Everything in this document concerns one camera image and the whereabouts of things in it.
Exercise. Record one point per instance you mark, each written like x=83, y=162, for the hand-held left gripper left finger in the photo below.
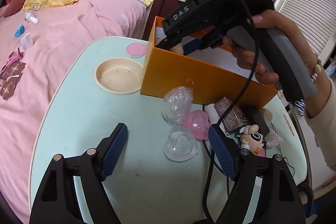
x=114, y=153

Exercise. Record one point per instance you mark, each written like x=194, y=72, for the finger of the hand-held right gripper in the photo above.
x=199, y=44
x=170, y=43

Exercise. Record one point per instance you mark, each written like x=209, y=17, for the white small box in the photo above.
x=26, y=41

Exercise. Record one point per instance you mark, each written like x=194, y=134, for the white small tube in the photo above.
x=211, y=112

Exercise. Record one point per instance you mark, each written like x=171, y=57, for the blue small toy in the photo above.
x=19, y=30

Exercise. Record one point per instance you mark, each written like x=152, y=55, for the clear heart case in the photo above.
x=181, y=145

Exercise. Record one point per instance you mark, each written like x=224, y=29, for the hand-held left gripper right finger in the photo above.
x=221, y=155

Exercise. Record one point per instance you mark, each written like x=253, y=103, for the zebra striped bag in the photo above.
x=299, y=107

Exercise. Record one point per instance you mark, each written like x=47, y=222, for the person's right forearm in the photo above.
x=323, y=119

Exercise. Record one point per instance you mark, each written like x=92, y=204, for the white louvered door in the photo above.
x=309, y=3

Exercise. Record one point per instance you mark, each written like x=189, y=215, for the pink heart case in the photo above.
x=197, y=124

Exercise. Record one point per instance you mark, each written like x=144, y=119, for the brown plush bun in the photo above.
x=179, y=49

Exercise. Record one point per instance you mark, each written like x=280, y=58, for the pink small toy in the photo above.
x=15, y=56

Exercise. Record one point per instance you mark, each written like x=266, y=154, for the clear crinkled egg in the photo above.
x=176, y=103

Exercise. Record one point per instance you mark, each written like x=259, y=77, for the brown packet box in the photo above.
x=231, y=115

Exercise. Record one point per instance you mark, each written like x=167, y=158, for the dark red pillow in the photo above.
x=15, y=1

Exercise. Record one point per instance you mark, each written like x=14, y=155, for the person's right hand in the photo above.
x=283, y=24

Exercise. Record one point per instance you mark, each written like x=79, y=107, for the green cartoon desktop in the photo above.
x=147, y=187

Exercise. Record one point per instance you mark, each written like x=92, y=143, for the clear plastic wrapper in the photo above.
x=274, y=138

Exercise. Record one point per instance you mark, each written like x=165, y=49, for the orange cardboard box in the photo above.
x=197, y=77

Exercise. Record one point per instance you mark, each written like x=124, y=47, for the pink blanket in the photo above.
x=65, y=37

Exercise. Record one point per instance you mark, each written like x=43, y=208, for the brown snowflake card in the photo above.
x=16, y=70
x=9, y=87

